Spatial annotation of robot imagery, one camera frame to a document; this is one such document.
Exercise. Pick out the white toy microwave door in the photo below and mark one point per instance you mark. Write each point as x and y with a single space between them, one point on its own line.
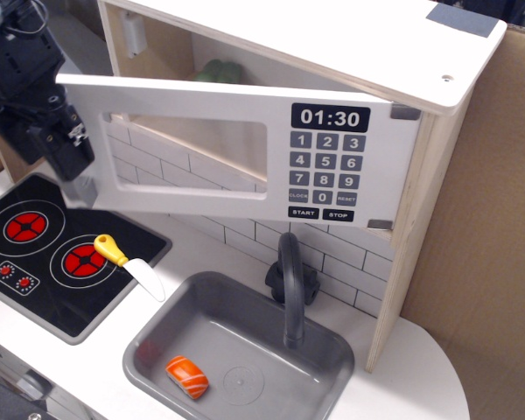
240 151

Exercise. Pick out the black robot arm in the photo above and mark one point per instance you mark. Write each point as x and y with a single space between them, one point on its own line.
4 13

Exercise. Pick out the grey oven front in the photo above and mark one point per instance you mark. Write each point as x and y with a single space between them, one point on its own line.
26 394

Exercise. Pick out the green toy vegetable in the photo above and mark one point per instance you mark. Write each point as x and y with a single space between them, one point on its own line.
219 71

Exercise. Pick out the wooden microwave cabinet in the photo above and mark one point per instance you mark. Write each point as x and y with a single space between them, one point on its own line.
387 49

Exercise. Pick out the grey toy sink basin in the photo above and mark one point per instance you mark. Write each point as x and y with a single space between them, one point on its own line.
235 336

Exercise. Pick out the grey range hood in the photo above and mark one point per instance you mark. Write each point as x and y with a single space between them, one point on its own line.
77 27

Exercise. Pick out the dark grey toy faucet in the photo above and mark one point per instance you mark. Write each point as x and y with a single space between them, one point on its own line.
293 286

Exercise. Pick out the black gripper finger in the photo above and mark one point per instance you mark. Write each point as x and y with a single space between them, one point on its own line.
68 153

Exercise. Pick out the grey tape patch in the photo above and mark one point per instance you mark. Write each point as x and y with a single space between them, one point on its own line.
462 20

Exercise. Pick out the brown cardboard panel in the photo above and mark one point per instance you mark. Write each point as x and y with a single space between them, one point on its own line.
468 288

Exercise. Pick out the black toy stove top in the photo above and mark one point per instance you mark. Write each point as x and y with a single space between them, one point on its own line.
49 268

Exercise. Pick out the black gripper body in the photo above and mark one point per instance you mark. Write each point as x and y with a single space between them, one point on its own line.
34 112

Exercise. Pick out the yellow handled toy knife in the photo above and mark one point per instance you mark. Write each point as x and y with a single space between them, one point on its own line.
138 268

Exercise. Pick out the orange salmon sushi toy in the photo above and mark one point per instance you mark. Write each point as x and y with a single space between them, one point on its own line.
187 376

